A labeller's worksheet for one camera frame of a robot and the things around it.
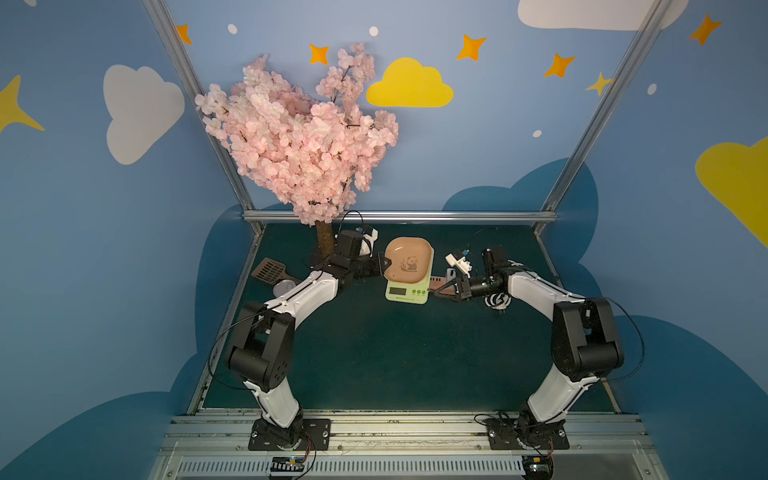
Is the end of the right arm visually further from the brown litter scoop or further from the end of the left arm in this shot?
the brown litter scoop

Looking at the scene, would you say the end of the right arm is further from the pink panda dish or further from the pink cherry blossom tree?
the pink cherry blossom tree

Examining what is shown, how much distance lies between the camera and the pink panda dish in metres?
0.88

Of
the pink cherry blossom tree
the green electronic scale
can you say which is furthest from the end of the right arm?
the pink cherry blossom tree

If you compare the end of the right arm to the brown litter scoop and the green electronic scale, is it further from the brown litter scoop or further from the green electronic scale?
the brown litter scoop

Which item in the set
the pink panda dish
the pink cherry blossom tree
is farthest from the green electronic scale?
the pink cherry blossom tree

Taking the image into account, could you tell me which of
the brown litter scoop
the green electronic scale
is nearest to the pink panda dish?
the green electronic scale

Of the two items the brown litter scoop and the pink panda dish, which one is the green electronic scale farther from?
the brown litter scoop

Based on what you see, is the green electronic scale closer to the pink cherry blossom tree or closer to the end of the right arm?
the end of the right arm

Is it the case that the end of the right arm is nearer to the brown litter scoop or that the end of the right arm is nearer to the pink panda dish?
the pink panda dish

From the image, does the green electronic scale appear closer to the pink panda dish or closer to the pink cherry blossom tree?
the pink panda dish

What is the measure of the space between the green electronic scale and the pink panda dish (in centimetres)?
1

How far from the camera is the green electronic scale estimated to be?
86cm
